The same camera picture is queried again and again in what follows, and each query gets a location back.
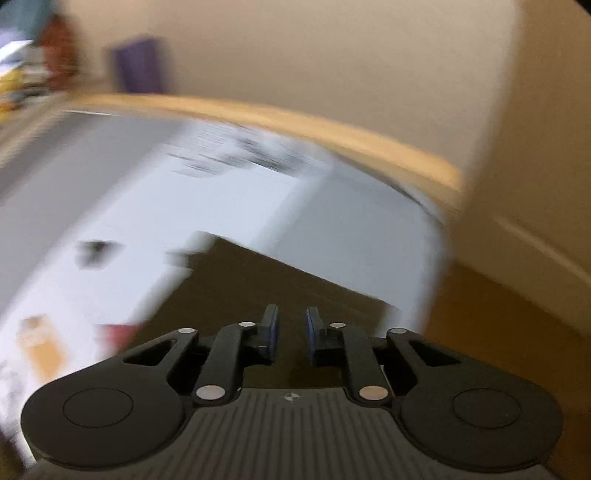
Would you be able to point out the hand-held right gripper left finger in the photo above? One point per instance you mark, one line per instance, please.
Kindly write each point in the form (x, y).
(273, 330)

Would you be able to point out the teal cloth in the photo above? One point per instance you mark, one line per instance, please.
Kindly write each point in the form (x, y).
(23, 16)

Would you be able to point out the white printed bed sheet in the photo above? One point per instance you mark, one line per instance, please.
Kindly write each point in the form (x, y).
(351, 221)

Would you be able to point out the wooden bed frame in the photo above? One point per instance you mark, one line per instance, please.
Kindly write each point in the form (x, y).
(323, 127)

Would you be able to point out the yellow clutter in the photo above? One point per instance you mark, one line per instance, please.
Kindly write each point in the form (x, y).
(9, 87)

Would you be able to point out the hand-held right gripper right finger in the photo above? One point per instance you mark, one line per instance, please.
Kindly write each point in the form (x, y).
(310, 330)

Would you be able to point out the olive brown pants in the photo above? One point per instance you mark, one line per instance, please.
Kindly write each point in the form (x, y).
(277, 286)

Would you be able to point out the brown object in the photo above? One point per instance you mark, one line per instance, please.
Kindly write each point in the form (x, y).
(57, 50)

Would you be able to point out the purple box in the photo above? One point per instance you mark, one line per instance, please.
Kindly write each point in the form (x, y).
(138, 64)

